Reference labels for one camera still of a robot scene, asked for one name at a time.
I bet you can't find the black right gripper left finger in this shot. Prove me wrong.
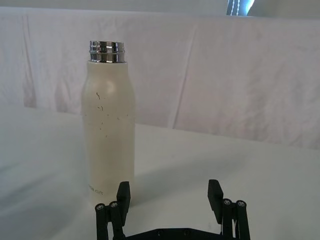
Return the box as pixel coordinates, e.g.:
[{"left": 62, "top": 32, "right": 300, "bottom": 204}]
[{"left": 94, "top": 181, "right": 132, "bottom": 240}]

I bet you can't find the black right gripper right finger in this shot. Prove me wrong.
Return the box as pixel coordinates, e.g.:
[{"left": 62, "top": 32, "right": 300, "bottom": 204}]
[{"left": 207, "top": 179, "right": 251, "bottom": 240}]

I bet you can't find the white table cloth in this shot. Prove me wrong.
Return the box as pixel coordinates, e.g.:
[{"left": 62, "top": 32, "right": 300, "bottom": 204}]
[{"left": 0, "top": 104, "right": 320, "bottom": 240}]

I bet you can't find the cream vacuum bottle steel neck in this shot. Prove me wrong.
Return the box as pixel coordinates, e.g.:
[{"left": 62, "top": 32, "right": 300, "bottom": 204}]
[{"left": 81, "top": 39, "right": 136, "bottom": 208}]

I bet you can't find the white curtain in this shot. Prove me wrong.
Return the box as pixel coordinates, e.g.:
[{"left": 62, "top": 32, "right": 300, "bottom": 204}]
[{"left": 0, "top": 6, "right": 320, "bottom": 151}]

